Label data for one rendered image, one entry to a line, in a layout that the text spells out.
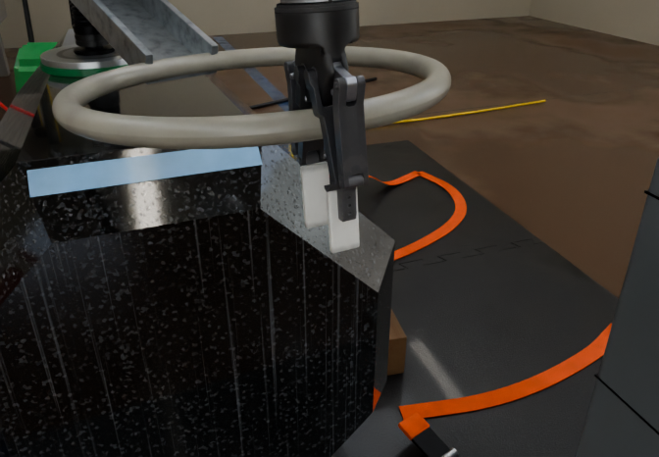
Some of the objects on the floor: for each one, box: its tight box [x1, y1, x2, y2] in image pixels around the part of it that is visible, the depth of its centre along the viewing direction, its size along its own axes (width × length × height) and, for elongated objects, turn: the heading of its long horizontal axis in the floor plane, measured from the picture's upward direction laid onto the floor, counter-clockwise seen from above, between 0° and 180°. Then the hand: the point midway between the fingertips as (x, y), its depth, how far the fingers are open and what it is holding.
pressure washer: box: [14, 0, 76, 93], centre depth 260 cm, size 35×35×87 cm
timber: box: [387, 309, 407, 376], centre depth 162 cm, size 30×12×12 cm, turn 13°
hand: (329, 209), depth 59 cm, fingers open, 6 cm apart
